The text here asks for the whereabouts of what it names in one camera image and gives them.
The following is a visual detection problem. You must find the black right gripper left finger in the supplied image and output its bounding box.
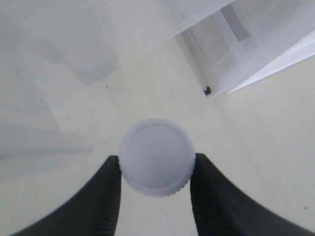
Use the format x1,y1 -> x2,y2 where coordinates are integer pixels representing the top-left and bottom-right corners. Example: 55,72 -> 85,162
16,155 -> 122,236

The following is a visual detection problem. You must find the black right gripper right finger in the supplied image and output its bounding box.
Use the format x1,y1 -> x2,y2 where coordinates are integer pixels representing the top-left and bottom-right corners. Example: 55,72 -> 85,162
190,153 -> 314,236

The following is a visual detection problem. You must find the teal bottle white cap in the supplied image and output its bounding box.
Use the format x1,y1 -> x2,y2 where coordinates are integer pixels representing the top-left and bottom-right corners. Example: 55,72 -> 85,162
119,118 -> 196,197

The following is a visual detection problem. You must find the clear drawer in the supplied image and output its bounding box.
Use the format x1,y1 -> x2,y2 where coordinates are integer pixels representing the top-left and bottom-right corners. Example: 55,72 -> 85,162
0,0 -> 228,182

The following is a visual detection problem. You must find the white plastic drawer cabinet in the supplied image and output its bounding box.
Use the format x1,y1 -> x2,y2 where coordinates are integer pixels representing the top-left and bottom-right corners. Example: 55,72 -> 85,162
177,0 -> 315,96

